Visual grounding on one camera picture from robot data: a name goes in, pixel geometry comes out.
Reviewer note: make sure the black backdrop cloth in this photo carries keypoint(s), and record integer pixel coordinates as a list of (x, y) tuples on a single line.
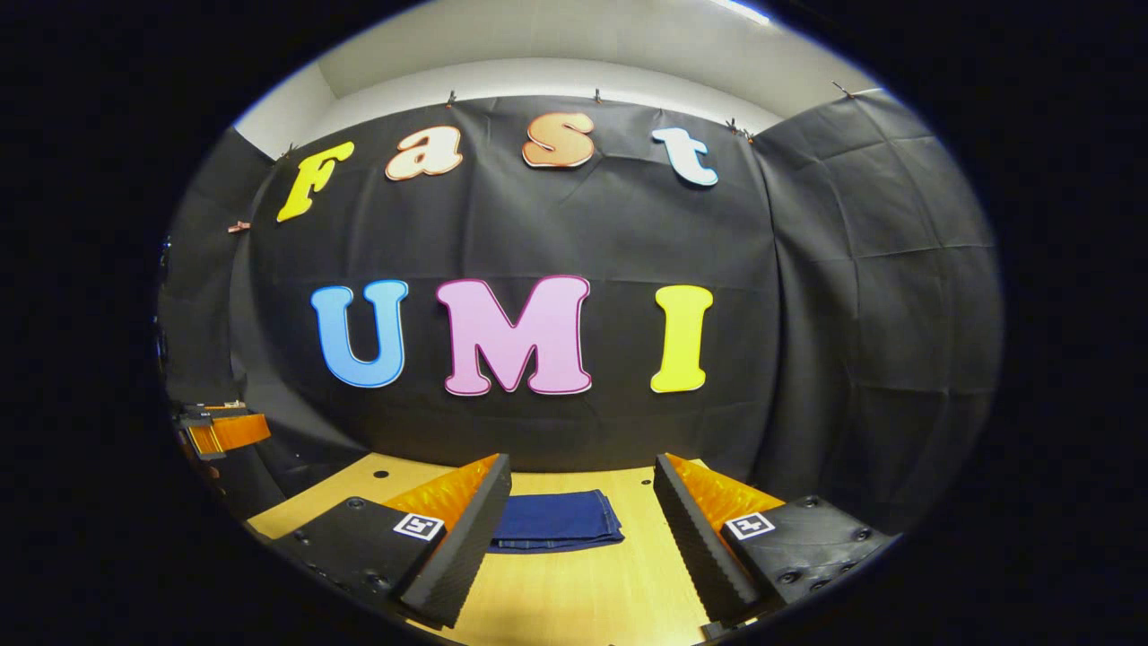
[(628, 233)]

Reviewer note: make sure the blue jeans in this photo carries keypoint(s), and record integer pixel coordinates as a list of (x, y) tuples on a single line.
[(556, 520)]

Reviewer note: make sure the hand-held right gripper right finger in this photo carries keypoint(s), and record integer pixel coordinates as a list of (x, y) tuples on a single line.
[(695, 538)]

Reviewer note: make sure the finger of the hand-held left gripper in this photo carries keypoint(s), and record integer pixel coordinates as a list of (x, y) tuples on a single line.
[(233, 432), (211, 411)]

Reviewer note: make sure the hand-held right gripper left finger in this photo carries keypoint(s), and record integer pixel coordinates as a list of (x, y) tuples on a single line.
[(471, 538)]

